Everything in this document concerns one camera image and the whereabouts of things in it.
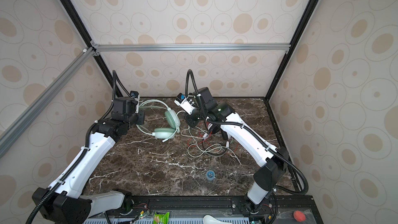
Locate horizontal aluminium rail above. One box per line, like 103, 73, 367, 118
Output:
94, 43, 291, 52

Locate mint green headphones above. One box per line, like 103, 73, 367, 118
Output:
136, 99, 181, 143

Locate black vertical frame post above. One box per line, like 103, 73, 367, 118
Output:
264, 0, 319, 103
59, 0, 113, 86

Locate red round button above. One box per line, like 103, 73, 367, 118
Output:
293, 211, 306, 223

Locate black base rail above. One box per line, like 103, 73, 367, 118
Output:
80, 194, 324, 224

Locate black vertical frame post right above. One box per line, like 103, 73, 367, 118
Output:
264, 0, 319, 103

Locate red headphone cable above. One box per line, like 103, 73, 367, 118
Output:
186, 121, 249, 158

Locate black vertical frame post left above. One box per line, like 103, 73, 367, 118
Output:
59, 0, 113, 86

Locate white black red headphones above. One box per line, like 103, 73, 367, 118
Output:
207, 123, 229, 141

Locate small blue tape roll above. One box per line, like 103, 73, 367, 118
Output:
206, 170, 215, 181

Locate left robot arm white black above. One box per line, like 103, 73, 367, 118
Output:
26, 91, 144, 224

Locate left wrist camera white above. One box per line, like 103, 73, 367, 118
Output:
130, 91, 140, 113

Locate white spoon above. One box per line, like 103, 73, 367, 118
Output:
203, 215, 230, 224

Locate green snack packet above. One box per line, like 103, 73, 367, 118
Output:
153, 212, 170, 224

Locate diagonal aluminium rail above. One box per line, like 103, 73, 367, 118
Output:
1, 47, 94, 157

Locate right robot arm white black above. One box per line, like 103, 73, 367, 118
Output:
175, 69, 309, 213

